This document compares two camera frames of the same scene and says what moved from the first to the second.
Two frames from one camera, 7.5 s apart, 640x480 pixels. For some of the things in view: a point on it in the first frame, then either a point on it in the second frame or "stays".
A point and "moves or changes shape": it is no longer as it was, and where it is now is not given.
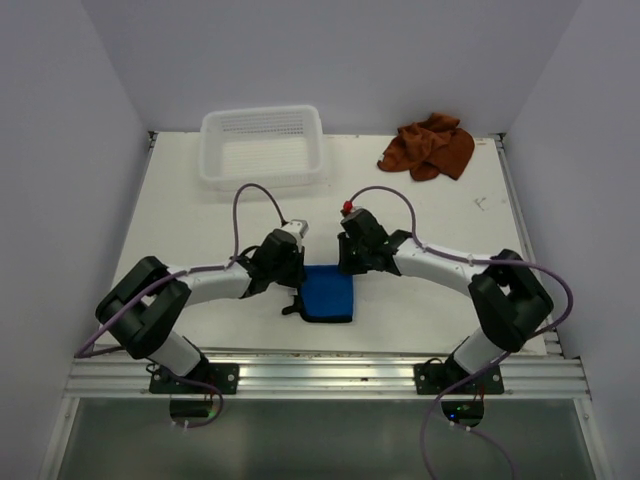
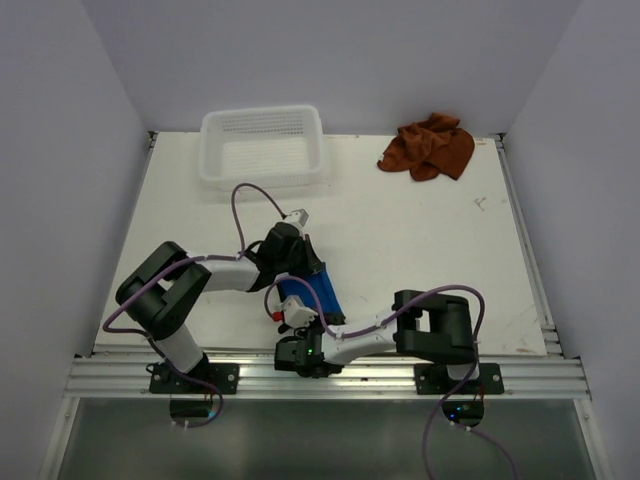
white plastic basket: x=263 y=146 stays
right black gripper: x=345 y=264 → x=303 y=332
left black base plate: x=206 y=379 stays
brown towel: x=429 y=147 stays
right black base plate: x=434 y=377 stays
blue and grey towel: x=326 y=295 moves or changes shape
